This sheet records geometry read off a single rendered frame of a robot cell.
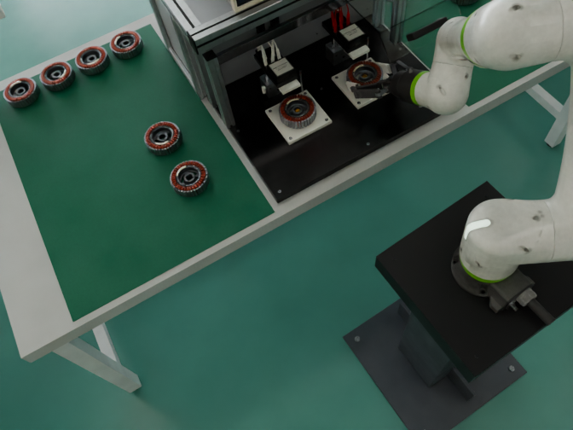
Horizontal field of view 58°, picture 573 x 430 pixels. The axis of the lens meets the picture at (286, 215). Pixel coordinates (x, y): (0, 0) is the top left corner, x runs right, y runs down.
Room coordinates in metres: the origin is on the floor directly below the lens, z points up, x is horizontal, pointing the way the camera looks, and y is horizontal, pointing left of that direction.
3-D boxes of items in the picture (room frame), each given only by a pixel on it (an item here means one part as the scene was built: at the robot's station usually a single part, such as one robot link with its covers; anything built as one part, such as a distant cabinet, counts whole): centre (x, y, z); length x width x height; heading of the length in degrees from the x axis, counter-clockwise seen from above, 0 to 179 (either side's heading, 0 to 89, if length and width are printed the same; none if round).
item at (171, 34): (1.34, 0.24, 0.91); 0.28 x 0.03 x 0.32; 20
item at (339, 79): (1.12, -0.32, 0.78); 0.15 x 0.15 x 0.01; 20
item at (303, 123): (1.04, -0.09, 0.80); 0.11 x 0.11 x 0.04
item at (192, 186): (0.89, 0.26, 0.77); 0.11 x 0.11 x 0.04
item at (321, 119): (1.04, -0.09, 0.78); 0.15 x 0.15 x 0.01; 20
